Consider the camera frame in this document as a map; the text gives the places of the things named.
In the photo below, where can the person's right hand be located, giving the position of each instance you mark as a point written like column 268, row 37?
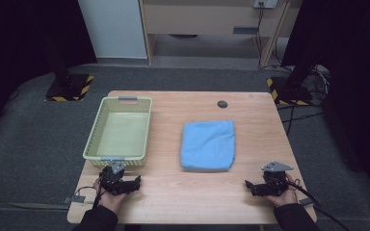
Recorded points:
column 284, row 197

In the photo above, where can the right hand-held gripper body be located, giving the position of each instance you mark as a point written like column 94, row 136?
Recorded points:
column 271, row 184

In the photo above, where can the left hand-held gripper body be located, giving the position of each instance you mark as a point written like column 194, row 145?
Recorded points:
column 117, row 184

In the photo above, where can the blue cloth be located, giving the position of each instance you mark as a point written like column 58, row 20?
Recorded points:
column 208, row 146

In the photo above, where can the dark round table grommet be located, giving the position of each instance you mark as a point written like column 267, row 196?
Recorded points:
column 222, row 104

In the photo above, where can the pale green plastic basket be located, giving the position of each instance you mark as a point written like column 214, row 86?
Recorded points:
column 122, row 134

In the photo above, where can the dark curtain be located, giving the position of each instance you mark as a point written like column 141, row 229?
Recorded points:
column 25, row 48
column 347, row 80

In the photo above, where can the white power socket box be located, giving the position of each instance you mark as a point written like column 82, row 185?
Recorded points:
column 265, row 3

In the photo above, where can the black stand with hazard-striped base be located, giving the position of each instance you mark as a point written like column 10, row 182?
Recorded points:
column 69, row 85
column 290, row 91

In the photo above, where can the person's left hand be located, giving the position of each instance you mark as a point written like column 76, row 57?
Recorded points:
column 110, row 200

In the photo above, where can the white cabinet panel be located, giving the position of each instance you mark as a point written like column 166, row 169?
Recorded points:
column 114, row 29

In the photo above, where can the grey tape patch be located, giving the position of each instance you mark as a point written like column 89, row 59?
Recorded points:
column 307, row 201
column 74, row 199

